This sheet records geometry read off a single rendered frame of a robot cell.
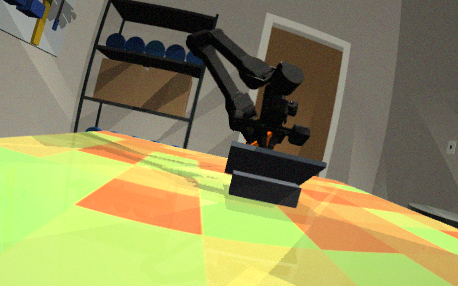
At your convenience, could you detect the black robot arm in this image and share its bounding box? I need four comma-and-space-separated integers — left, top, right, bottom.
186, 28, 305, 127

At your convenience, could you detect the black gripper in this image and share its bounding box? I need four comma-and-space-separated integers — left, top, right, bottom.
230, 98, 310, 150

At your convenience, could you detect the light grey switch panel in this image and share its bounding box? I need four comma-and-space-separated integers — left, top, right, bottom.
224, 141, 326, 208

